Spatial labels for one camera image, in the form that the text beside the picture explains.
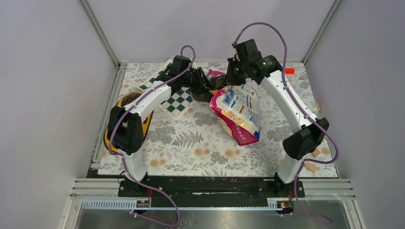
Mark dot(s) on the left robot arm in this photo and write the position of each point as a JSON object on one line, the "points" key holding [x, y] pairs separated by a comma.
{"points": [[166, 84]]}

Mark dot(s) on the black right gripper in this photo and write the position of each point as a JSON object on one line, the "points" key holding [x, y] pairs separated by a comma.
{"points": [[230, 80]]}

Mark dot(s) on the red rectangular block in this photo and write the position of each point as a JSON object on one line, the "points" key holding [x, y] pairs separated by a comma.
{"points": [[289, 70]]}

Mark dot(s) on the wooden dowel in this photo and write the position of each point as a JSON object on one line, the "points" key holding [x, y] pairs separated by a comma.
{"points": [[310, 167]]}

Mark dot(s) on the cat food bag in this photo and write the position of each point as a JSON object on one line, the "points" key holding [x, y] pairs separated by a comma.
{"points": [[236, 107]]}

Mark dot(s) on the yellow double pet bowl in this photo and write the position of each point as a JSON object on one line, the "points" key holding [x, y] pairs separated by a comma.
{"points": [[126, 133]]}

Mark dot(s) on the floral tablecloth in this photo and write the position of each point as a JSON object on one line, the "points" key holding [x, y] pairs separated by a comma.
{"points": [[197, 144]]}

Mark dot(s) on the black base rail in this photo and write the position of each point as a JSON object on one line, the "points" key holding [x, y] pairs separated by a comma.
{"points": [[210, 192]]}

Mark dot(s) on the green white checkered board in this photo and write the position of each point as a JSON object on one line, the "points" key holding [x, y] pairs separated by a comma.
{"points": [[178, 104]]}

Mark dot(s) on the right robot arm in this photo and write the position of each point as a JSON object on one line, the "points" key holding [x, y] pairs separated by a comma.
{"points": [[267, 72]]}

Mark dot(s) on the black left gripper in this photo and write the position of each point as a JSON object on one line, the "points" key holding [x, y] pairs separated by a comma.
{"points": [[202, 85]]}

